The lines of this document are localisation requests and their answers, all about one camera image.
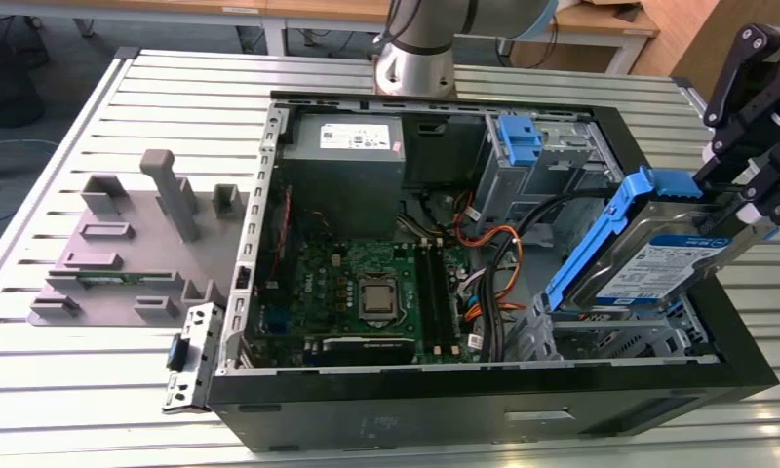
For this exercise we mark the metal disk bay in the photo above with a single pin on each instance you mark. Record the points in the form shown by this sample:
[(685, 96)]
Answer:
[(625, 323)]

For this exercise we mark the grey power supply unit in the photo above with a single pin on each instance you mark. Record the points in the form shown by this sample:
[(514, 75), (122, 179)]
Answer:
[(338, 185)]

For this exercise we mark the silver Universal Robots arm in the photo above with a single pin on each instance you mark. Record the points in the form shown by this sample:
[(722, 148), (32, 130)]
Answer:
[(417, 68)]

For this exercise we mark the blue drive latch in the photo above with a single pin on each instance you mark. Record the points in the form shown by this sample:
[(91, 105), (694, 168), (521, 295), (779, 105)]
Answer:
[(517, 141)]

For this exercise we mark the grey parts rack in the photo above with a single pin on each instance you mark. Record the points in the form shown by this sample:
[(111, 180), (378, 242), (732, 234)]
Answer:
[(143, 273)]

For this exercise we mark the brown wooden cabinet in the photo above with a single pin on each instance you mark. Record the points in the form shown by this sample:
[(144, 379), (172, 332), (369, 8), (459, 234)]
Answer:
[(690, 58)]

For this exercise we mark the black RAM slot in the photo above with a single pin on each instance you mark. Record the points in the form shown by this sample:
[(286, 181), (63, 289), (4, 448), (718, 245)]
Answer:
[(427, 292), (443, 292)]

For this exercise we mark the green RAM stick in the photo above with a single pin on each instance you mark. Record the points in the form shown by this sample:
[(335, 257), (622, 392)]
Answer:
[(130, 280)]

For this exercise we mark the hard disk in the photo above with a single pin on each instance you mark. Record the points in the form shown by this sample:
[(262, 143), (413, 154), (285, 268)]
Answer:
[(650, 273)]

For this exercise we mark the white-framed wooden desk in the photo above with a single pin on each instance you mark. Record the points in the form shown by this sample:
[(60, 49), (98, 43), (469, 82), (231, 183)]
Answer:
[(170, 6), (591, 24)]

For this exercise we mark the black open PC case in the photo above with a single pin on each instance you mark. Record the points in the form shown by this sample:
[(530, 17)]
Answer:
[(430, 409)]

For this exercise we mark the metal drive cage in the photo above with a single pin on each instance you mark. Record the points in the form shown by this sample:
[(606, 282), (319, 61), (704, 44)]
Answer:
[(507, 185)]

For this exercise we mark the black graphics card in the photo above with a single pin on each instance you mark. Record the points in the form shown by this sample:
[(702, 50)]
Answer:
[(365, 347)]

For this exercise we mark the green motherboard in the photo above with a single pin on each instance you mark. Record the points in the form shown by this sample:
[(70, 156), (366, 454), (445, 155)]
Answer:
[(326, 265)]

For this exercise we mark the black CPU socket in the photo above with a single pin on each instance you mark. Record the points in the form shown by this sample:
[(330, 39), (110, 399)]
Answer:
[(381, 319)]

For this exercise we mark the table corner cap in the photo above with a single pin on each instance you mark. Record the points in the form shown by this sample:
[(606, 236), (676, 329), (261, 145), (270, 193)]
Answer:
[(124, 52), (682, 83)]

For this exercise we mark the silver CPU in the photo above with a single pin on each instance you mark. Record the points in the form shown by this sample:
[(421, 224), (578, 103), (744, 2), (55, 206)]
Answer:
[(379, 297)]

